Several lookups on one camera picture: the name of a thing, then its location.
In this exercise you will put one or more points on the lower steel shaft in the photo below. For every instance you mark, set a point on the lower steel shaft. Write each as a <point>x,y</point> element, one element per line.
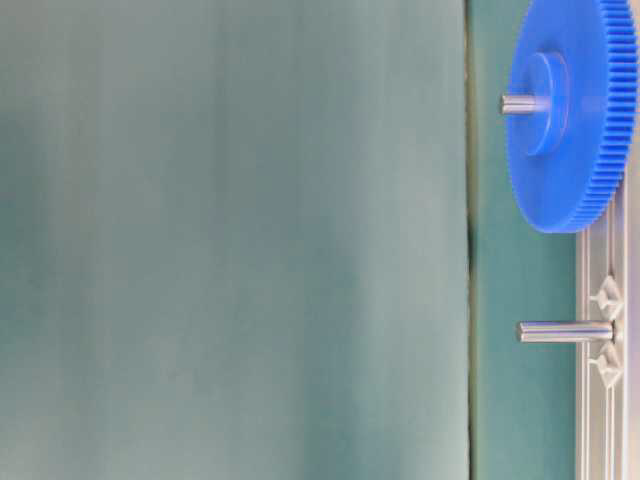
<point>565,332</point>

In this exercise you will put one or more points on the steel shaft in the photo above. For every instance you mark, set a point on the steel shaft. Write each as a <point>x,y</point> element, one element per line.
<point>518,104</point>
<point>565,332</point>

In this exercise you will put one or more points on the upper steel shaft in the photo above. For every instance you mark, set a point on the upper steel shaft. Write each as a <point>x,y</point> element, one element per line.
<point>518,104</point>

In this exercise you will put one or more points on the large blue gear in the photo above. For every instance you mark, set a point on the large blue gear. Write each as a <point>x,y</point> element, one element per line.
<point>580,60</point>

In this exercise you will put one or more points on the aluminium extrusion frame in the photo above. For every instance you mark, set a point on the aluminium extrusion frame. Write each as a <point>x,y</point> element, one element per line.
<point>607,372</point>

